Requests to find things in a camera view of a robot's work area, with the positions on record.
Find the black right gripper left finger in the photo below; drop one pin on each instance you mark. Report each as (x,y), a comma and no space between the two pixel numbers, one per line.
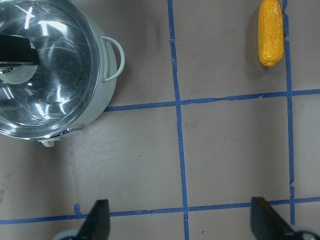
(97,224)

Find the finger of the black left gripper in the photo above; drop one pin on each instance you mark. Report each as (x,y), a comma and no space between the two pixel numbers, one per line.
(17,51)

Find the glass pot lid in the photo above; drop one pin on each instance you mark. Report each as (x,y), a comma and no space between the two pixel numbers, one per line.
(38,101)

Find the yellow corn cob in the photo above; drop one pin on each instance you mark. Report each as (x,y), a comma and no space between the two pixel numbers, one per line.
(270,33)

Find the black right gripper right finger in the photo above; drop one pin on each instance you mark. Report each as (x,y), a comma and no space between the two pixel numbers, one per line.
(267,224)

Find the grey cooking pot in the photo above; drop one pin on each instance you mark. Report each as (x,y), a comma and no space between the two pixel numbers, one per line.
(111,65)

